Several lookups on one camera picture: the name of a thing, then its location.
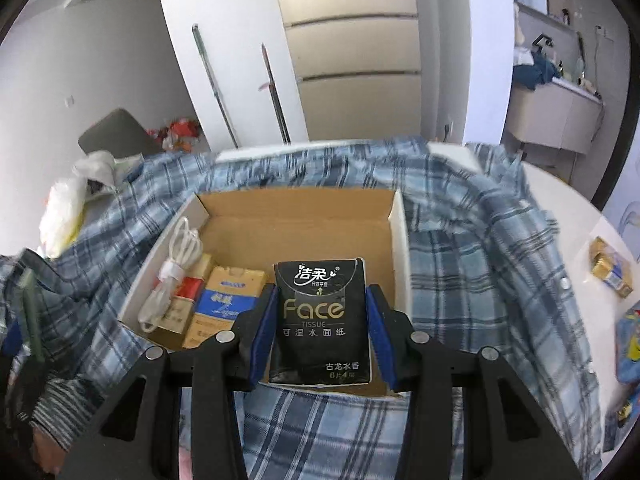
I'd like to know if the blue gold Liqun cigarette pack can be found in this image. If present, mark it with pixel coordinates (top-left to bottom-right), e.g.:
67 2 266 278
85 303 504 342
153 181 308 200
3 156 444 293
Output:
182 266 267 349

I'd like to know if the white cable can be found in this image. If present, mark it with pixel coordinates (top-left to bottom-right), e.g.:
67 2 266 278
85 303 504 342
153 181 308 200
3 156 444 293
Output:
136 216 205 335

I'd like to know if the black Face tissue pack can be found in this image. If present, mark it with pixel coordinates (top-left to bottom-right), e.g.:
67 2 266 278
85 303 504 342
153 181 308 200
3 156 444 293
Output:
269 258 371 388

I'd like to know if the red gold cigarette pack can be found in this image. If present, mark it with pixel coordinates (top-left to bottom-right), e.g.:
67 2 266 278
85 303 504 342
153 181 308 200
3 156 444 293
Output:
157 252 214 335

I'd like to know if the person's left hand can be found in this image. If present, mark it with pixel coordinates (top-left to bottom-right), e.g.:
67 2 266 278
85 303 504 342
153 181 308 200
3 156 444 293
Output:
32 428 66 476

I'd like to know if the blue patterned snack packet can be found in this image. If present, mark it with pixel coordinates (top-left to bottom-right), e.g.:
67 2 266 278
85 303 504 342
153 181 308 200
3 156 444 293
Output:
615 304 640 384

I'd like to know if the blue plaid shirt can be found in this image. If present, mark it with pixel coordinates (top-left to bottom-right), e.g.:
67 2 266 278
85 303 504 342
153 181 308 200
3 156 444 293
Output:
1 139 602 479

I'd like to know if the small gold wrapped packet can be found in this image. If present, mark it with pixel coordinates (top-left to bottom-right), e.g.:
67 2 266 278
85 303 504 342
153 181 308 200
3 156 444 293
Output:
589 236 634 298

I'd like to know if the white round table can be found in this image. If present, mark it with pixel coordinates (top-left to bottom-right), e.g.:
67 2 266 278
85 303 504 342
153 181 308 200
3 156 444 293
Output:
411 145 628 478

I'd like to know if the white plastic bag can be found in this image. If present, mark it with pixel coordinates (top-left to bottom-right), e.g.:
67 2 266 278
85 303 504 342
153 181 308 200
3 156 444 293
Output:
38 151 143 259

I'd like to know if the grey chair back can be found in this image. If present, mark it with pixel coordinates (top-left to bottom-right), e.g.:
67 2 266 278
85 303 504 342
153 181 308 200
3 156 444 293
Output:
78 108 163 158

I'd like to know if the white bathroom vanity cabinet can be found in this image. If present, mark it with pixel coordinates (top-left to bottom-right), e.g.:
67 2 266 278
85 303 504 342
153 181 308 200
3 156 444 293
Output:
506 78 603 155

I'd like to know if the dark blue cloth on counter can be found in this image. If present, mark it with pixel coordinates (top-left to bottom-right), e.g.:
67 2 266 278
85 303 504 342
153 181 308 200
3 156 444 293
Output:
513 52 561 91

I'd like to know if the gold refrigerator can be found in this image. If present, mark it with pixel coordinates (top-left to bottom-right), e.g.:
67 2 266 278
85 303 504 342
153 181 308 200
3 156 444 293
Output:
279 0 421 141

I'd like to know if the dark red broom handle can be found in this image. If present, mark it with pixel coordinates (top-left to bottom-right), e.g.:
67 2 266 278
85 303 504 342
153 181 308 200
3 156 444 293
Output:
259 44 291 144

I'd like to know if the grey mop handle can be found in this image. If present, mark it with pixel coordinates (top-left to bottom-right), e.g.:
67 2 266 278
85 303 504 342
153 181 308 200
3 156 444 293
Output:
192 23 240 148

